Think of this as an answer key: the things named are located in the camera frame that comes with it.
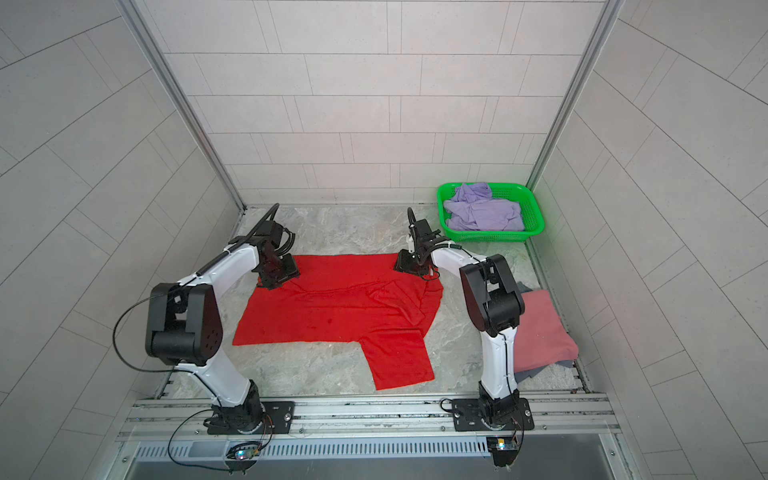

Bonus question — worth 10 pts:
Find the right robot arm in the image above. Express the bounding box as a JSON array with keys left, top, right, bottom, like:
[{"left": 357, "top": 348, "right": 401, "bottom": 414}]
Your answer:
[{"left": 395, "top": 208, "right": 534, "bottom": 432}]

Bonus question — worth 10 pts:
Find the red t-shirt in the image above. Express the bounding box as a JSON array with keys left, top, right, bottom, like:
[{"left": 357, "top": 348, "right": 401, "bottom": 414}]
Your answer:
[{"left": 233, "top": 253, "right": 444, "bottom": 390}]

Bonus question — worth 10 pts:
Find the left corner metal post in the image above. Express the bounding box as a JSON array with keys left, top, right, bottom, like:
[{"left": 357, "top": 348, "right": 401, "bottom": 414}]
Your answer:
[{"left": 115, "top": 0, "right": 246, "bottom": 214}]

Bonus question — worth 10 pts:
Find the right corner metal post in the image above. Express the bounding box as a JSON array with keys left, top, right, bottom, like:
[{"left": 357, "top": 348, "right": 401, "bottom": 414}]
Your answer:
[{"left": 526, "top": 0, "right": 623, "bottom": 191}]

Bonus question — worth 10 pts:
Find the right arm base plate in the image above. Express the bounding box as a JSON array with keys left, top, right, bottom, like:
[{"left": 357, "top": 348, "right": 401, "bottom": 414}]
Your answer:
[{"left": 440, "top": 398, "right": 535, "bottom": 432}]

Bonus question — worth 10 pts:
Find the right circuit board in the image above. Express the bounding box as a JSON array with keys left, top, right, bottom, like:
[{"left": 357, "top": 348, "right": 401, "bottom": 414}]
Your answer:
[{"left": 486, "top": 436, "right": 521, "bottom": 468}]

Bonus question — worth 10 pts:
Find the aluminium mounting rail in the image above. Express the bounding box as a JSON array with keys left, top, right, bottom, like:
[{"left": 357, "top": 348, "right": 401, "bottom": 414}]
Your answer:
[{"left": 117, "top": 393, "right": 620, "bottom": 441}]

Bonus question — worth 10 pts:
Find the corner metal post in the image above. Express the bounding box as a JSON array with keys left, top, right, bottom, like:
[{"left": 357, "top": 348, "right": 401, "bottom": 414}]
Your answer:
[
  {"left": 115, "top": 0, "right": 246, "bottom": 214},
  {"left": 526, "top": 0, "right": 623, "bottom": 191}
]

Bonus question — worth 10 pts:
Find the purple t-shirt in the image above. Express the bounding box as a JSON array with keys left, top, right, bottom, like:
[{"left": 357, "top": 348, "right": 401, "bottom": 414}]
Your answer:
[{"left": 443, "top": 183, "right": 525, "bottom": 232}]

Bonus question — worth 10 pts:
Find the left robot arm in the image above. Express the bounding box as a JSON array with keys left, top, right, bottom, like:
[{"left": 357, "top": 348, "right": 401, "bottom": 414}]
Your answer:
[{"left": 145, "top": 204, "right": 299, "bottom": 435}]

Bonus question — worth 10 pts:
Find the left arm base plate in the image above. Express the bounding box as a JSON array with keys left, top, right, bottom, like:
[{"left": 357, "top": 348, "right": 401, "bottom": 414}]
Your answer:
[{"left": 203, "top": 401, "right": 295, "bottom": 435}]

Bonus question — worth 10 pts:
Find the circuit board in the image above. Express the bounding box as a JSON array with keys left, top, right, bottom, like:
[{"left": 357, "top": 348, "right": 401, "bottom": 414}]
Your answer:
[
  {"left": 226, "top": 441, "right": 263, "bottom": 462},
  {"left": 486, "top": 436, "right": 521, "bottom": 468}
]

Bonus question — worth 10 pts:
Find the green plastic basket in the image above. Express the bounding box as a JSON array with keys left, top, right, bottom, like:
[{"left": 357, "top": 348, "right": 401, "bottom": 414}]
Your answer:
[{"left": 437, "top": 183, "right": 545, "bottom": 242}]

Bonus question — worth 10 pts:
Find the left black cable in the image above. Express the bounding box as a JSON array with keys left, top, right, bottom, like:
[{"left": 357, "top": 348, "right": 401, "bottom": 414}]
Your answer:
[{"left": 111, "top": 293, "right": 265, "bottom": 472}]

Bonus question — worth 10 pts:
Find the left circuit board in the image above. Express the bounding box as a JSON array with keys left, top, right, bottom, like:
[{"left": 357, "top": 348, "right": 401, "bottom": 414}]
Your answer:
[{"left": 226, "top": 441, "right": 263, "bottom": 462}]

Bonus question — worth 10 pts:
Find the ventilation grille strip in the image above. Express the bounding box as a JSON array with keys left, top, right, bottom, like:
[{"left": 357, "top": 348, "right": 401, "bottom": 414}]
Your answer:
[{"left": 135, "top": 437, "right": 490, "bottom": 463}]

